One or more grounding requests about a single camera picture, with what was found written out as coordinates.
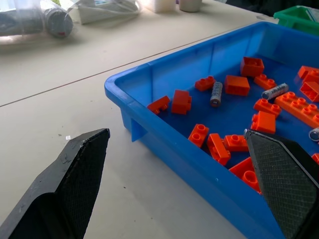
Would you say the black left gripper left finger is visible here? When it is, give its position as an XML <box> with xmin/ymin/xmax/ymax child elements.
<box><xmin>0</xmin><ymin>128</ymin><xmax>111</xmax><ymax>239</ymax></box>

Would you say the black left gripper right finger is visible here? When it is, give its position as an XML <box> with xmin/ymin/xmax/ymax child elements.
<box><xmin>244</xmin><ymin>128</ymin><xmax>319</xmax><ymax>239</ymax></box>

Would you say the green plastic bin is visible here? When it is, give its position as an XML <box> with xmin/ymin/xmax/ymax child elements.
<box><xmin>273</xmin><ymin>5</ymin><xmax>319</xmax><ymax>35</ymax></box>

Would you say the silver AA battery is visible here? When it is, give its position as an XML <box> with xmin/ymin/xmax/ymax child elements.
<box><xmin>308</xmin><ymin>127</ymin><xmax>319</xmax><ymax>142</ymax></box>
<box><xmin>209</xmin><ymin>81</ymin><xmax>223</xmax><ymax>108</ymax></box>
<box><xmin>261</xmin><ymin>83</ymin><xmax>290</xmax><ymax>100</ymax></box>

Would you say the long orange-red plastic building brick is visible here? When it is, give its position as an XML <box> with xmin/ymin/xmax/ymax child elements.
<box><xmin>274</xmin><ymin>91</ymin><xmax>319</xmax><ymax>129</ymax></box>

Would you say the blue plastic tray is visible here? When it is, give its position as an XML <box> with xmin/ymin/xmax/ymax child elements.
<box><xmin>104</xmin><ymin>21</ymin><xmax>319</xmax><ymax>239</ymax></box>

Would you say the dark grey roll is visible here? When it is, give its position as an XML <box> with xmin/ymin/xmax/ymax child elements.
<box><xmin>0</xmin><ymin>7</ymin><xmax>74</xmax><ymax>38</ymax></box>

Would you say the clear plastic bag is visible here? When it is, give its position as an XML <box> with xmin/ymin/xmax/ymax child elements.
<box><xmin>0</xmin><ymin>0</ymin><xmax>75</xmax><ymax>45</ymax></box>

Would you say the white cylindrical container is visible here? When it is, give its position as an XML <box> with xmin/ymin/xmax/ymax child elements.
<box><xmin>178</xmin><ymin>0</ymin><xmax>202</xmax><ymax>12</ymax></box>

